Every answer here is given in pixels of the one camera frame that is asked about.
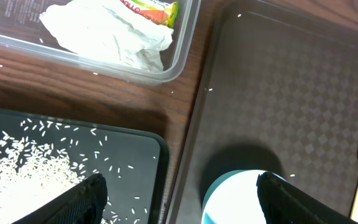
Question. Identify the light blue bowl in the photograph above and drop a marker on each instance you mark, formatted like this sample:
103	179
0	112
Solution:
232	199

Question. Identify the black plastic tray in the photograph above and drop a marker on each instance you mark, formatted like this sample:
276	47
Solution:
129	149

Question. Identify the dark brown serving tray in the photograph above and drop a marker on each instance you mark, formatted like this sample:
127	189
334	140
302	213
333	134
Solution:
279	92

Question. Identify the white rice pile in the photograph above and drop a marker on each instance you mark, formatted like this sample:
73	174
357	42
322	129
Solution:
26	180

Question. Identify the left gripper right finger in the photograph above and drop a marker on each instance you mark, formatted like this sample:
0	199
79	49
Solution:
282	203

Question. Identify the clear plastic bin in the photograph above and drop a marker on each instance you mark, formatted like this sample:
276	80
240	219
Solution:
22	31

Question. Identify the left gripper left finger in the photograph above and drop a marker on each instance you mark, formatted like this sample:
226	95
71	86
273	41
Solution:
82	204

